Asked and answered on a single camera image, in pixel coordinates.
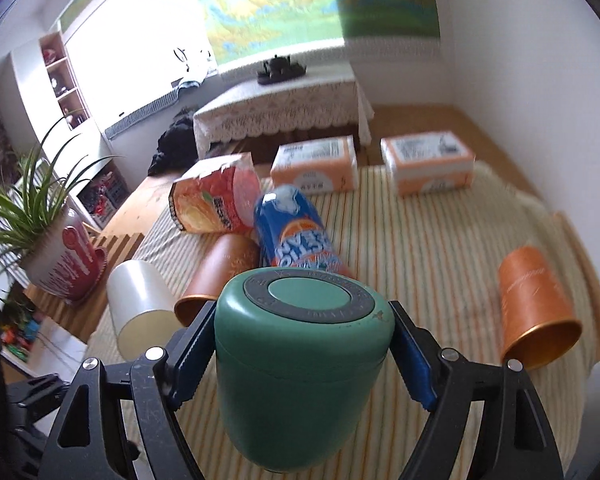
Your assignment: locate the green thermos jar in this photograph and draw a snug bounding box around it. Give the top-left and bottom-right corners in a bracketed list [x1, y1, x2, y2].
[214, 268, 396, 473]

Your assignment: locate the potted spider plant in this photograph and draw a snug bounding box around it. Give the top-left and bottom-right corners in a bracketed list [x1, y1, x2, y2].
[0, 116, 126, 308]

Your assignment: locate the landscape wall poster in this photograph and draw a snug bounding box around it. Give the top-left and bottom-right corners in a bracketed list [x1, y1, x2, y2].
[60, 0, 441, 67]

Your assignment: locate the blue orange drink can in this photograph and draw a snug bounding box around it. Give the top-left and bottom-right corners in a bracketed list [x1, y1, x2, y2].
[253, 185, 356, 281]

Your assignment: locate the white radiator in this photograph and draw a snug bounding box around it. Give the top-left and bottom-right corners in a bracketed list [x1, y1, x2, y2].
[104, 88, 180, 141]

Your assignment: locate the black bag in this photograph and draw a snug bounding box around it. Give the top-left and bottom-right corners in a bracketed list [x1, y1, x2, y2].
[147, 115, 199, 177]

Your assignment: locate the white paper cup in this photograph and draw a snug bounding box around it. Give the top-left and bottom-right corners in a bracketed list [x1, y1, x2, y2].
[106, 260, 181, 362]

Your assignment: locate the white shelf unit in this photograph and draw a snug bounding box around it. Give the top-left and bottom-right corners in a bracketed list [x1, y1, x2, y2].
[10, 32, 92, 133]

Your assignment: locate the black teapot set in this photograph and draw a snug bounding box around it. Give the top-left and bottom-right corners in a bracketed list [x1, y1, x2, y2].
[257, 54, 308, 84]

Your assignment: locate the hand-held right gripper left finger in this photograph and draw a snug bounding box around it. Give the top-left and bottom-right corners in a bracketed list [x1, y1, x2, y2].
[40, 300, 217, 480]

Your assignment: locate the orange white tissue pack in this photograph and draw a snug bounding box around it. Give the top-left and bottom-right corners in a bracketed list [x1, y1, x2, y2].
[270, 135, 358, 195]
[380, 131, 476, 197]

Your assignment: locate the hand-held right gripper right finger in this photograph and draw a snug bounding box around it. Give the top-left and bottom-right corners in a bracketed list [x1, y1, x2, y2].
[389, 300, 565, 480]

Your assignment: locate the lace covered table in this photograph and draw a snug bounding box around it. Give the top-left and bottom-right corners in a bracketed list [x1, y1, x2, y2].
[193, 78, 374, 157]

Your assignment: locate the striped table mat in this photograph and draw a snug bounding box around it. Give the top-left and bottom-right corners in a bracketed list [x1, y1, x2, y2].
[82, 162, 600, 480]

